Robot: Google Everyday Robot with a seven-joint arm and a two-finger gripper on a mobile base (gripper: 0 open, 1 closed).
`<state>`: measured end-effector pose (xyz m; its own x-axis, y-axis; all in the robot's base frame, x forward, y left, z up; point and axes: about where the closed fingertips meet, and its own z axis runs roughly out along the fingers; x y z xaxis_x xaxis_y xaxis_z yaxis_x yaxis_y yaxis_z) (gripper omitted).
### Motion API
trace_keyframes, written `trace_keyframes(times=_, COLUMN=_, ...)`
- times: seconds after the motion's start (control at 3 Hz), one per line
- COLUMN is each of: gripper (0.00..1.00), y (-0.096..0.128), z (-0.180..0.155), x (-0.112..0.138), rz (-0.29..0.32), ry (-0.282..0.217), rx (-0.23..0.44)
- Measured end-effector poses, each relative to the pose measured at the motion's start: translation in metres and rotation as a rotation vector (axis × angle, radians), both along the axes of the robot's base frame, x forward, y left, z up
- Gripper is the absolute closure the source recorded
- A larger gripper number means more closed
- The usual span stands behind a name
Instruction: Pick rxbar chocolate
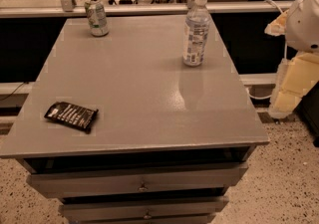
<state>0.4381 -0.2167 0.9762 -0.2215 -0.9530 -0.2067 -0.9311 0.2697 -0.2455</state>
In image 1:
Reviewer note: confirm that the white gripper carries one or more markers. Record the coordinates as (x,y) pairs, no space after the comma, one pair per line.
(304,24)

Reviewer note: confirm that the black rxbar chocolate wrapper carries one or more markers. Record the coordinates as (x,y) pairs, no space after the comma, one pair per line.
(70,115)

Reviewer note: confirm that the clear plastic water bottle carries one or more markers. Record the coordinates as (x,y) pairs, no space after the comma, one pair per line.
(196,28)

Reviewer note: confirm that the top grey drawer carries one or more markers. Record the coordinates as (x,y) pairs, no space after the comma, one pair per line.
(139,180)

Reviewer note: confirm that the grey drawer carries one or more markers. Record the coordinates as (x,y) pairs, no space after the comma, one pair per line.
(144,209)
(139,180)

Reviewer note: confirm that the grey drawer cabinet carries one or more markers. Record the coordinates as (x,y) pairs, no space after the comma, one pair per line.
(154,111)

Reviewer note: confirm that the metal rail frame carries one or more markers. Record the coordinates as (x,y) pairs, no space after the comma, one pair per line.
(154,9)

